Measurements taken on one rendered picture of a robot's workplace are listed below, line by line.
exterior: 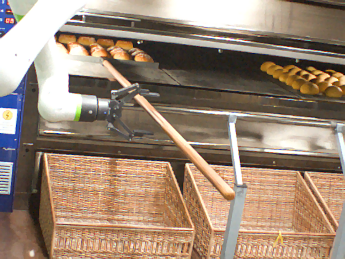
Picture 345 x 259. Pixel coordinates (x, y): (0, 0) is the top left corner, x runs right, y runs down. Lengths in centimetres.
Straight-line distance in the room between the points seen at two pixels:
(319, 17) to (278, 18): 20
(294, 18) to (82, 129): 105
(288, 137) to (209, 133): 38
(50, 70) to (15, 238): 77
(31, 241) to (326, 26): 159
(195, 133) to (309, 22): 71
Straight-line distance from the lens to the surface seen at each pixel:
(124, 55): 366
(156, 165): 332
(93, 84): 321
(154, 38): 307
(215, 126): 339
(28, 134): 323
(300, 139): 355
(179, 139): 234
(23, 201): 332
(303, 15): 344
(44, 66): 258
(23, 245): 299
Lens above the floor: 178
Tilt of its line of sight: 14 degrees down
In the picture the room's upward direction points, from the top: 9 degrees clockwise
